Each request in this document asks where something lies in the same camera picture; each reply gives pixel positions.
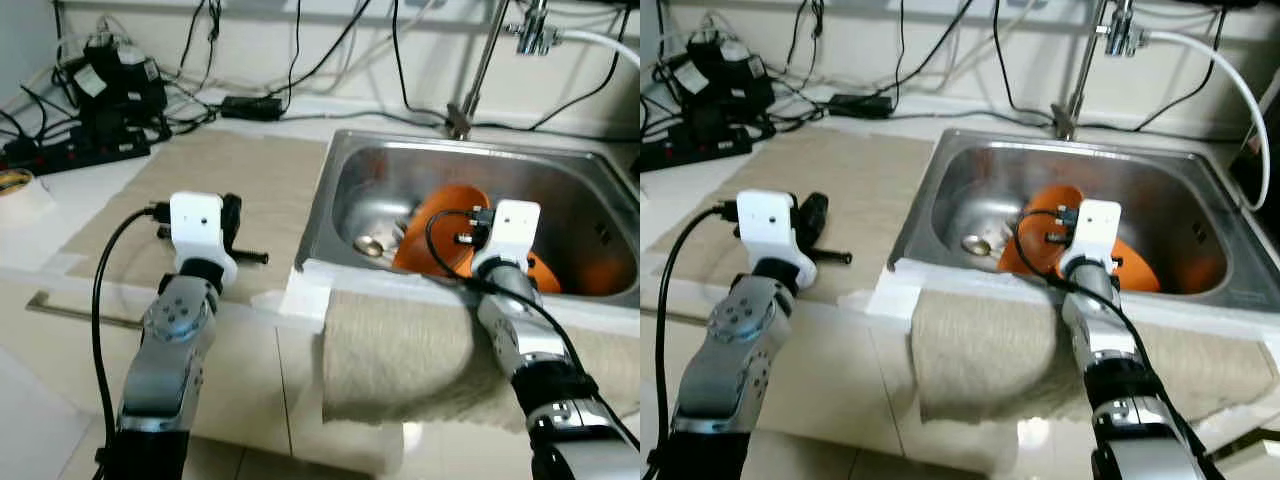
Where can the chrome water valve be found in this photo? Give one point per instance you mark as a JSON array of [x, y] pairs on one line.
[[1120, 35], [535, 35]]

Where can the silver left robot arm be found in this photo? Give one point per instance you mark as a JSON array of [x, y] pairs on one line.
[[170, 340], [735, 340]]

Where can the beige ribbed counter mat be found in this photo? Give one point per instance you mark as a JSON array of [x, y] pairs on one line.
[[860, 175], [260, 180]]

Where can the black power adapter brick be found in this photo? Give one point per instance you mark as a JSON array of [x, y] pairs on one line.
[[860, 105], [252, 108]]

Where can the black charger device with labels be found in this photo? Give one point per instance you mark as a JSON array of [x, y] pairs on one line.
[[725, 75], [120, 75]]

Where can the cream kitchen cabinet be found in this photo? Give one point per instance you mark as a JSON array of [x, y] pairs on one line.
[[860, 390], [260, 380]]

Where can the beige fluffy towel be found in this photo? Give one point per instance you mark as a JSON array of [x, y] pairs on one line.
[[400, 360], [990, 360]]

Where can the black power strip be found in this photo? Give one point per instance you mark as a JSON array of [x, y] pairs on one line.
[[700, 148], [100, 150]]

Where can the orange plastic plate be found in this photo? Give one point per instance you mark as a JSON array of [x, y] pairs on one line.
[[430, 240], [1030, 240]]

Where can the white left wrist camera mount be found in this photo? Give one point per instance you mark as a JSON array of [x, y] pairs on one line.
[[195, 225], [770, 225]]

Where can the chrome faucet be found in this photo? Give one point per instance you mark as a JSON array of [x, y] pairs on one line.
[[1068, 115], [462, 115]]

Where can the stainless steel sink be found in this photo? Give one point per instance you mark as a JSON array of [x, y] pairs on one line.
[[570, 190], [1170, 180]]

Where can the black appliance with warning label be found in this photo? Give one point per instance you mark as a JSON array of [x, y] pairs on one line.
[[1262, 170]]

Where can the orange plastic bowl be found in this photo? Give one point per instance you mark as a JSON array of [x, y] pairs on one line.
[[1135, 265], [545, 275]]

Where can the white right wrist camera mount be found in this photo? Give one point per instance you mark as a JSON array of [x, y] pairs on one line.
[[510, 230], [1090, 230]]

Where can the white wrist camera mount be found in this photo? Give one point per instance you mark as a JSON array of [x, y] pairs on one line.
[[510, 230], [195, 225], [770, 225], [1090, 230]]

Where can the white paper sheet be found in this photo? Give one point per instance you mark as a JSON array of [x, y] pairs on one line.
[[890, 292], [305, 295]]

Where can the white tape roll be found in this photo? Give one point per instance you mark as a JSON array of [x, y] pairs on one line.
[[18, 190]]

